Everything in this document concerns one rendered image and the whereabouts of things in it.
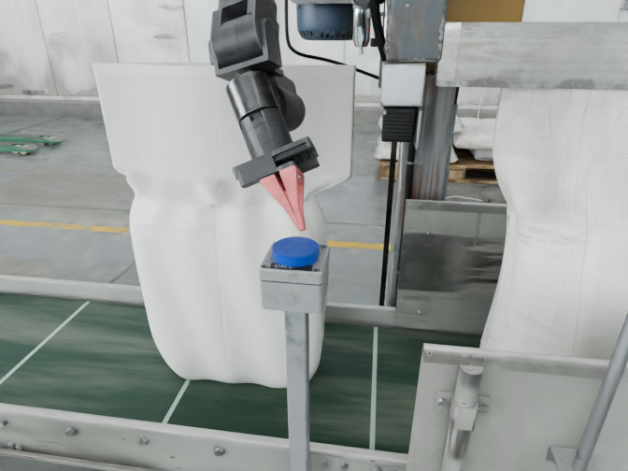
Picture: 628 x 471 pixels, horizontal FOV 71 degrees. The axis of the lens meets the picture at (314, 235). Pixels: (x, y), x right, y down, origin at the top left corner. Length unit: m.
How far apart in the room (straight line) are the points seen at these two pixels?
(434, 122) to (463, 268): 0.37
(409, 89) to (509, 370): 0.38
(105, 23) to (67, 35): 0.57
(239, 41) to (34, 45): 6.88
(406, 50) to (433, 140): 0.56
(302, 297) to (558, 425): 0.39
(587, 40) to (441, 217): 0.47
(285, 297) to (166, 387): 0.58
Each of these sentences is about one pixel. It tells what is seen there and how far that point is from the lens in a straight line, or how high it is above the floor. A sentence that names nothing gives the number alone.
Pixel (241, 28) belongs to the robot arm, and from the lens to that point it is 0.59.
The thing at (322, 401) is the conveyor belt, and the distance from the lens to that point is 1.01.
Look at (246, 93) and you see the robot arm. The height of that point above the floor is 1.03.
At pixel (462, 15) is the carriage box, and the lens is 0.92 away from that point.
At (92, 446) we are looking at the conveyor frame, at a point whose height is 0.33.
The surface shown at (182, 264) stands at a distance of 0.89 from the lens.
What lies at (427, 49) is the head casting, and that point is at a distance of 0.61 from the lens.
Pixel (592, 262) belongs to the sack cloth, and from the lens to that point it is 0.85.
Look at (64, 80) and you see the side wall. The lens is 7.24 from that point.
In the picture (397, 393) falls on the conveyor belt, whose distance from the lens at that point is 1.04.
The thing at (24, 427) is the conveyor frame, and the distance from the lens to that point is 1.16.
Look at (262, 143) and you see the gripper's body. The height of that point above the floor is 0.98.
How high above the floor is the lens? 1.10
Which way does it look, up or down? 25 degrees down
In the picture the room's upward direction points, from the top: straight up
